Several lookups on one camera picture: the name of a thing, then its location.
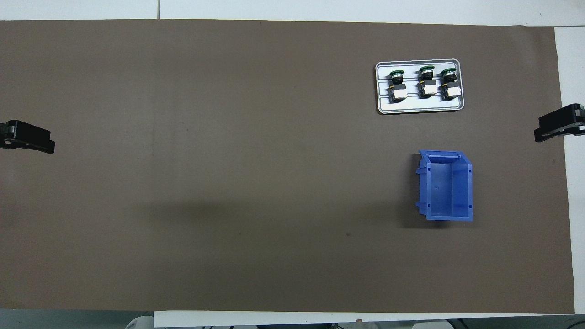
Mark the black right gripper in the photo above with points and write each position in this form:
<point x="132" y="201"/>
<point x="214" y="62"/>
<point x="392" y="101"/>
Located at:
<point x="581" y="119"/>

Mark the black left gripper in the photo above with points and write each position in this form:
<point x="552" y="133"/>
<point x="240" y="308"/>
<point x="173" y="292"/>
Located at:
<point x="3" y="135"/>

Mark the green push button switch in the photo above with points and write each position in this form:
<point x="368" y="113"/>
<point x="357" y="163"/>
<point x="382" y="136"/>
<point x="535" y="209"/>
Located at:
<point x="397" y="87"/>
<point x="427" y="84"/>
<point x="450" y="87"/>

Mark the blue plastic storage bin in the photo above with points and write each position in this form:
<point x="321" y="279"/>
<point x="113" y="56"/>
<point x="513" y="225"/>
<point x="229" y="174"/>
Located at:
<point x="445" y="187"/>

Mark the silver metal tray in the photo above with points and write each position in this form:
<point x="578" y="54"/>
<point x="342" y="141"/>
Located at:
<point x="411" y="106"/>

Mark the brown table mat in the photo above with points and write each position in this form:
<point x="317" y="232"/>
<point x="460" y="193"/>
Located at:
<point x="228" y="183"/>

